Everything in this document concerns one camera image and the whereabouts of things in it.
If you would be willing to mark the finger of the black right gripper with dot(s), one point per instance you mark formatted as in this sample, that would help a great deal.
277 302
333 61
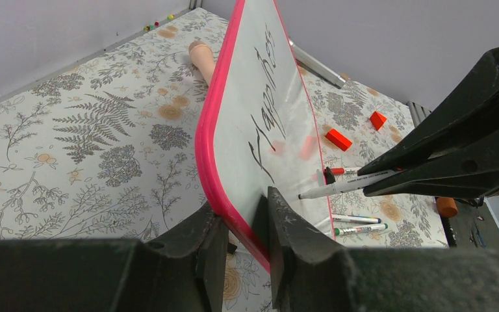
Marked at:
467 115
471 172

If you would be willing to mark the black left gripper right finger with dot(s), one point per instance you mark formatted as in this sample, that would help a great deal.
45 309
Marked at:
311 272

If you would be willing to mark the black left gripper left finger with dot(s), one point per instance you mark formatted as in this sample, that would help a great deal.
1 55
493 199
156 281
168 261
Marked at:
181 270

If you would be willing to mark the black whiteboard marker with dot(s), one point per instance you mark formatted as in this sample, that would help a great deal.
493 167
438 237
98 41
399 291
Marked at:
347 185

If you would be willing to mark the pink framed whiteboard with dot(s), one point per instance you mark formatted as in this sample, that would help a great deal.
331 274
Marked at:
257 130

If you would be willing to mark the green whiteboard marker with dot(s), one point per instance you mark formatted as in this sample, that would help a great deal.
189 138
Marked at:
365 228

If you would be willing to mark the blue whiteboard marker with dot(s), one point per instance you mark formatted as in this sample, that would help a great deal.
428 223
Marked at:
355 219

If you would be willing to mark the black whiteboard foot right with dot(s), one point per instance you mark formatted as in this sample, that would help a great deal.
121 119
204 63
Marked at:
329 176

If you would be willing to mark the red whiteboard marker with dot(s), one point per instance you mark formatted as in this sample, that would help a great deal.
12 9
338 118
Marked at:
340 171

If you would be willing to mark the red triangular block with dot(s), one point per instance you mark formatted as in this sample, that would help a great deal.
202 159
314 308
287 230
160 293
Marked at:
377 120

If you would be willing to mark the small red block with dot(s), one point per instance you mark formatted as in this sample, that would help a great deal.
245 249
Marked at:
338 139

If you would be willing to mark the floral patterned table mat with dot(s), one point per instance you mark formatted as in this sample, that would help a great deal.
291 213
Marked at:
107 150

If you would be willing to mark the silver toy microphone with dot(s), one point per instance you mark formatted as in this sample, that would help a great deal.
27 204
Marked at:
316 66

